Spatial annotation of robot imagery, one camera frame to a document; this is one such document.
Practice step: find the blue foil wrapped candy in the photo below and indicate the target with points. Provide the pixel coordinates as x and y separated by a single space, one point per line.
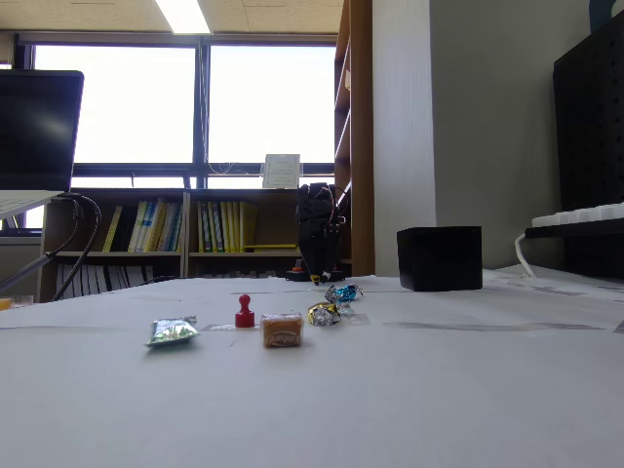
345 292

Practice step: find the flat yellow book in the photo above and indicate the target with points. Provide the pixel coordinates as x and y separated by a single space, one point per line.
273 247

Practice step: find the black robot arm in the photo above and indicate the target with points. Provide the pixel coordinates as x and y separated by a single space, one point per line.
317 205

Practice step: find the orange wrapped caramel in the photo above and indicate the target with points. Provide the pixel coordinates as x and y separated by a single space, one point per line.
283 331

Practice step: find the gold foil wrapped candy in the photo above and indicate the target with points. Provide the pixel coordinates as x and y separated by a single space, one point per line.
324 314

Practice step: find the black tray under strip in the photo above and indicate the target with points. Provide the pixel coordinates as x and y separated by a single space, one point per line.
575 232

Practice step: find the white paper table cover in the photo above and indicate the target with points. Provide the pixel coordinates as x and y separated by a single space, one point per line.
341 390

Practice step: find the black pegboard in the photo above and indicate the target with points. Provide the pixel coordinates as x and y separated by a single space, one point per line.
590 136

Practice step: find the white power strip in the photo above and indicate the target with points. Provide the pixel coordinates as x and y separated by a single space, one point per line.
580 214

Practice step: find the dark window frame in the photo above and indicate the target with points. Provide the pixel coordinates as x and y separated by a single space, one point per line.
202 112

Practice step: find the low wooden bookshelf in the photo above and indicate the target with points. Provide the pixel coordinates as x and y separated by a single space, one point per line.
273 219

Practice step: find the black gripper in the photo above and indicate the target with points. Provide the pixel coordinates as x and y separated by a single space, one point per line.
316 242

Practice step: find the black laptop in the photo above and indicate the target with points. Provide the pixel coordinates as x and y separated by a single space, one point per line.
36 131

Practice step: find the tall wooden bookshelf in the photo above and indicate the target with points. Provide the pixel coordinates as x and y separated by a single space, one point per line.
362 146

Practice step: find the leaning yellow book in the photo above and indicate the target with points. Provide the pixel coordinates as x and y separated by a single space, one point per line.
112 229

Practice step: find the paper sign in stand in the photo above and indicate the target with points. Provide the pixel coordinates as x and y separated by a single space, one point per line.
281 170

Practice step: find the black box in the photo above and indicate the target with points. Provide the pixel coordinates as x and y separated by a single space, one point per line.
439 258

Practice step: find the green snack packet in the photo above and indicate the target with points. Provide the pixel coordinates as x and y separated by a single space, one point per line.
170 332

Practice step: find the small red candy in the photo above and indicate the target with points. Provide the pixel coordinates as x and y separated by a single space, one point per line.
244 318

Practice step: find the ceiling light panel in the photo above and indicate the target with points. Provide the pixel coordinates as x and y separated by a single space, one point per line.
183 14

